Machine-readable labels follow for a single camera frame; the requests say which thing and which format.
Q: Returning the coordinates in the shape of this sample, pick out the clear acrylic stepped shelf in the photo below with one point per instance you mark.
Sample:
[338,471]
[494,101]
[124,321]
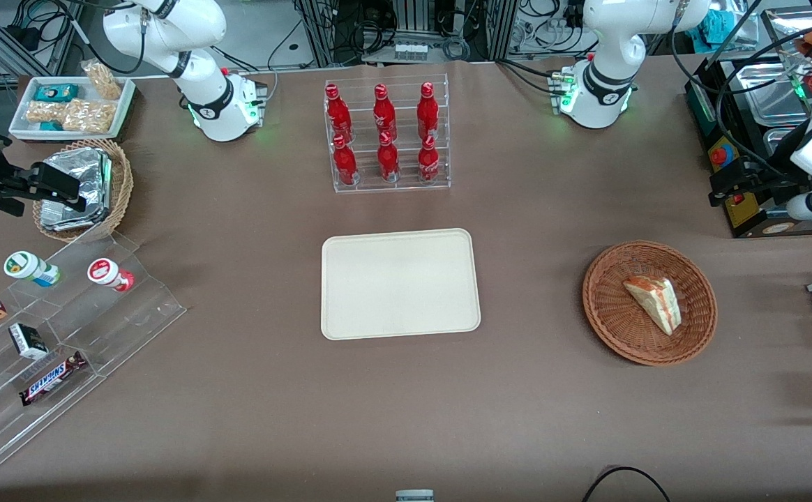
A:
[120,328]

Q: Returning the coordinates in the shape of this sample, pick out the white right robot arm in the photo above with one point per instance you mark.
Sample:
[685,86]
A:
[169,28]

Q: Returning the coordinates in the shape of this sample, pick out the red capped yogurt bottle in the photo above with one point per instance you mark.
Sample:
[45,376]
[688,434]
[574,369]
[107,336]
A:
[107,273]

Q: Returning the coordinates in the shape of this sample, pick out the large teal snack box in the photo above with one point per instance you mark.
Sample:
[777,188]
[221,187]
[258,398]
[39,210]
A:
[56,92]

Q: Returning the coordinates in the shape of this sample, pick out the green capped yogurt bottle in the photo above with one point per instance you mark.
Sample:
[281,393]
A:
[29,268]

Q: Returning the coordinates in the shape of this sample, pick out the small grey device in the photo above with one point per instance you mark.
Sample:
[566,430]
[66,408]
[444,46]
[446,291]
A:
[414,496]

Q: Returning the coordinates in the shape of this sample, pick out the large steel warmer pan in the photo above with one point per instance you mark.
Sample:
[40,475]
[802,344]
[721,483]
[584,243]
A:
[762,94]

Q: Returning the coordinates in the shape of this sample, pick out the Snickers chocolate bar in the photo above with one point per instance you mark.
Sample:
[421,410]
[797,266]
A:
[52,378]

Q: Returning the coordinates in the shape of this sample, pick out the white rectangular snack tray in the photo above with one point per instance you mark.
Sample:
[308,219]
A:
[22,129]

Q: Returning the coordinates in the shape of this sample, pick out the red emergency stop button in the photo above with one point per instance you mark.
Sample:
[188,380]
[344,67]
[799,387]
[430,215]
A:
[721,155]

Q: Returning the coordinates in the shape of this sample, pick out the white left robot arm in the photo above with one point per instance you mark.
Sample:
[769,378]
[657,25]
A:
[612,42]

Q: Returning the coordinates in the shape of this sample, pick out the triangular sandwich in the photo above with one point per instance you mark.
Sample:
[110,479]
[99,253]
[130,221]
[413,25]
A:
[657,307]

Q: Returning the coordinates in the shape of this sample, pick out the clear acrylic bottle rack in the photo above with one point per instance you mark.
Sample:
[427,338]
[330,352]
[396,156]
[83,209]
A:
[406,183]

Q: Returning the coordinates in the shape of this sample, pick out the aluminium extrusion frame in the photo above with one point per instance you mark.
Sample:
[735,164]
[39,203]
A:
[413,21]

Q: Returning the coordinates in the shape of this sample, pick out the small teal snack box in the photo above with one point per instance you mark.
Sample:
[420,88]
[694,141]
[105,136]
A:
[50,126]

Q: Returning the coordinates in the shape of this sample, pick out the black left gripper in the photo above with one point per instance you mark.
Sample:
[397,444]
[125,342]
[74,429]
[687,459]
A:
[774,174]

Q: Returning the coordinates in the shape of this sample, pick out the silver foil wrapped package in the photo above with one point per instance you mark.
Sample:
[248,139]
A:
[88,181]

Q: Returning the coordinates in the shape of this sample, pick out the beige rectangular serving tray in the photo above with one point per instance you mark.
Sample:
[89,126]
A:
[399,286]

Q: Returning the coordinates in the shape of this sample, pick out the black power adapter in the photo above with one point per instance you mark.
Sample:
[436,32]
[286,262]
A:
[26,35]

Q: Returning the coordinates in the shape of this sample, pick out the small black white box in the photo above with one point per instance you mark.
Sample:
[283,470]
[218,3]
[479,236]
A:
[28,341]

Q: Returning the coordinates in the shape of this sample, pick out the red cola bottle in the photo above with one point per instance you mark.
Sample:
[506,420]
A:
[344,164]
[384,113]
[388,160]
[428,162]
[338,115]
[427,111]

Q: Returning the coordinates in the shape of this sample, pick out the teal cloth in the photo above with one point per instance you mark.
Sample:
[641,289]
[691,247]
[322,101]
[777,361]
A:
[718,26]

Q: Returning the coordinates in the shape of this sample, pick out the small deep wicker basket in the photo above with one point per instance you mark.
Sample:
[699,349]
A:
[121,188]

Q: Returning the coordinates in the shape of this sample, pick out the large round wicker basket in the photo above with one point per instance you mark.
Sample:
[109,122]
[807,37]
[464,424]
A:
[615,328]

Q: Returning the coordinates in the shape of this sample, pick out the row of white connectors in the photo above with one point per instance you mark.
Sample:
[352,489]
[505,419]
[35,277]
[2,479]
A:
[411,50]

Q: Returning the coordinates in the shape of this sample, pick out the clear bag of nuts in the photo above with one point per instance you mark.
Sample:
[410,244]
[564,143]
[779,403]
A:
[102,80]
[91,116]
[44,111]

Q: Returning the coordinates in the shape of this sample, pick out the black food warmer display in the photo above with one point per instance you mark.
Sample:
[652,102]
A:
[702,104]

